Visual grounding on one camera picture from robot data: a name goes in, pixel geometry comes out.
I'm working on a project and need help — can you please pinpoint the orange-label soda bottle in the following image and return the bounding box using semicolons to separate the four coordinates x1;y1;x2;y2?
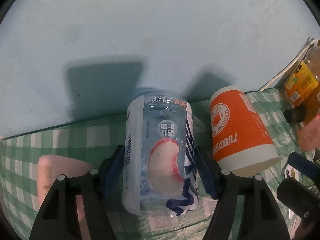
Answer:
284;46;319;125

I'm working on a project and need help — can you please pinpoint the green checkered tablecloth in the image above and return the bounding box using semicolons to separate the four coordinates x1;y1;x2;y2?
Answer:
1;89;301;239

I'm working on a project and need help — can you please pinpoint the pink drink bottle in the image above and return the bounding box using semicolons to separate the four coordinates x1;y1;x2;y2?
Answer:
297;115;320;152

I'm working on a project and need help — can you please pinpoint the white cable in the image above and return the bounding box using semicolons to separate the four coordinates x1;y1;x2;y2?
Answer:
258;37;315;92

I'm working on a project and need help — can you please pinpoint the pink plastic mug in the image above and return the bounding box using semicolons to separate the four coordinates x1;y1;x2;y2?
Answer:
36;155;93;239

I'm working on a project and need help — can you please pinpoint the clear plastic bottle cup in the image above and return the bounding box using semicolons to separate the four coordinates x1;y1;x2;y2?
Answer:
122;88;199;216

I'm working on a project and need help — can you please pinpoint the orange paper cup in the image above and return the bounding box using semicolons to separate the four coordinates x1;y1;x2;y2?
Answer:
209;86;281;177

